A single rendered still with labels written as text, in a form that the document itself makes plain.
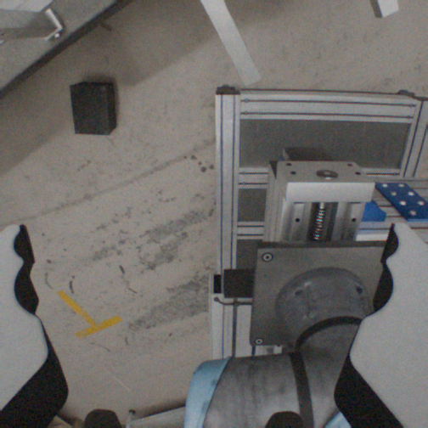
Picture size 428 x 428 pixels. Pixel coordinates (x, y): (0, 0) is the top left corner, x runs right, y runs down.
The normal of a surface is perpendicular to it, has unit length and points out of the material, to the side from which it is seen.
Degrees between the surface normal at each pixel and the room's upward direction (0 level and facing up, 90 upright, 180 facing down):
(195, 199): 0
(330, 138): 0
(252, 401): 64
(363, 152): 0
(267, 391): 72
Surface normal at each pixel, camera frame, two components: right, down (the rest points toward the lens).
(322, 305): -0.40, -0.60
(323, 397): -0.11, -0.47
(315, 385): -0.13, -0.67
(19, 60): 0.00, 0.50
